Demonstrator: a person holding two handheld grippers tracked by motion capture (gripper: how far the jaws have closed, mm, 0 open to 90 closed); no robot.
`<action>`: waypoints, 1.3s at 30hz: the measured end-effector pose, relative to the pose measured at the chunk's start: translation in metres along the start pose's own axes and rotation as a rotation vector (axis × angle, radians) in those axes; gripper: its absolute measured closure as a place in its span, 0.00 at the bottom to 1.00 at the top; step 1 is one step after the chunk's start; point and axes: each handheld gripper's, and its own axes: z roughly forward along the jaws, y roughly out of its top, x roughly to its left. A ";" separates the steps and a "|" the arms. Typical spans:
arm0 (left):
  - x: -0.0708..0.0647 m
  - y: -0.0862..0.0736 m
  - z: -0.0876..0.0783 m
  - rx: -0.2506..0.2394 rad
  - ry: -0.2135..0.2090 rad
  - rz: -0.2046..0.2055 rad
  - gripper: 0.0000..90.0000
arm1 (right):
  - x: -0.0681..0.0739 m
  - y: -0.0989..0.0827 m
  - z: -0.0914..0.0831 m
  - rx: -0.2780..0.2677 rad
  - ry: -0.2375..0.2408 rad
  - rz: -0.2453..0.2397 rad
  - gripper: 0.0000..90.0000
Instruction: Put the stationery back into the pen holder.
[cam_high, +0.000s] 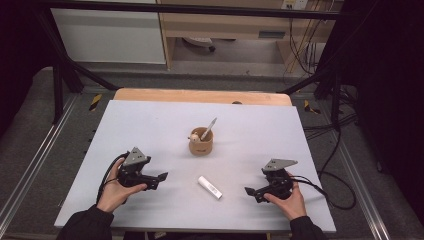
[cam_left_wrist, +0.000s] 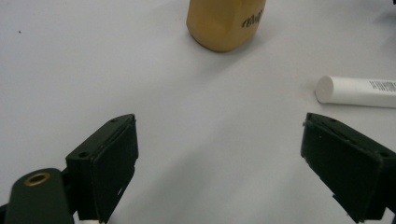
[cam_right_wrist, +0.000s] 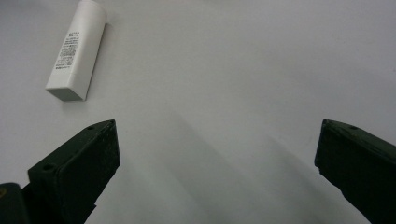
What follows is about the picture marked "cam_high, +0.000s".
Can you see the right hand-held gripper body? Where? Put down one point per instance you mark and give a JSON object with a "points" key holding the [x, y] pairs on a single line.
{"points": [[278, 186]]}

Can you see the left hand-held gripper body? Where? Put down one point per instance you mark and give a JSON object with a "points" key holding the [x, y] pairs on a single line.
{"points": [[131, 176]]}

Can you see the wooden pen holder cup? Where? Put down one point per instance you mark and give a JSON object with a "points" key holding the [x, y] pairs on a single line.
{"points": [[201, 146]]}

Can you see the silver pen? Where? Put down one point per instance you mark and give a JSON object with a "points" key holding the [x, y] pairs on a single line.
{"points": [[209, 128]]}

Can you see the person's right hand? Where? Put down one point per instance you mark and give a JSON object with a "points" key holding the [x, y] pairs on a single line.
{"points": [[290, 205]]}

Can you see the person's left hand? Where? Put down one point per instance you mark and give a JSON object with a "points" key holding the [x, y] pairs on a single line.
{"points": [[113, 196]]}

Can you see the white board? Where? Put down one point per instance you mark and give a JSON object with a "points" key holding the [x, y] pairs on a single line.
{"points": [[233, 156]]}

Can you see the white eraser stick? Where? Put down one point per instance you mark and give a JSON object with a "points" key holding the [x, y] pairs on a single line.
{"points": [[210, 187]]}

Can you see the yellow black tape strip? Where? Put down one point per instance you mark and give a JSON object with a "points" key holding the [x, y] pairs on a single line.
{"points": [[95, 102], [310, 107]]}

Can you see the wooden table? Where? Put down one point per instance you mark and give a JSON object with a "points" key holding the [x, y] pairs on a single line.
{"points": [[200, 96]]}

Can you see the white cabinet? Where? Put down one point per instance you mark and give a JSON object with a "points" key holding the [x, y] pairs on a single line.
{"points": [[110, 36]]}

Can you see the office chair base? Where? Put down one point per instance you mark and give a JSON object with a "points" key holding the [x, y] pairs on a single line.
{"points": [[200, 42]]}

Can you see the wooden desk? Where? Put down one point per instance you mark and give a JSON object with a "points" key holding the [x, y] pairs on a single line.
{"points": [[230, 28]]}

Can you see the dark curtain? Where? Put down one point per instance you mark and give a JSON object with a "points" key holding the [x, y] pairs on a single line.
{"points": [[20, 50], [390, 83]]}

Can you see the white power outlet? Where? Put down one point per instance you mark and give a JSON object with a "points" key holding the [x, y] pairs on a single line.
{"points": [[295, 4]]}

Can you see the aluminium rail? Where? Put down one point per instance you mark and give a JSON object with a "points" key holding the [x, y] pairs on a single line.
{"points": [[36, 156], [363, 190]]}

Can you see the black metal frame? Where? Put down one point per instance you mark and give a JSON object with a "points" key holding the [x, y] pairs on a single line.
{"points": [[186, 9]]}

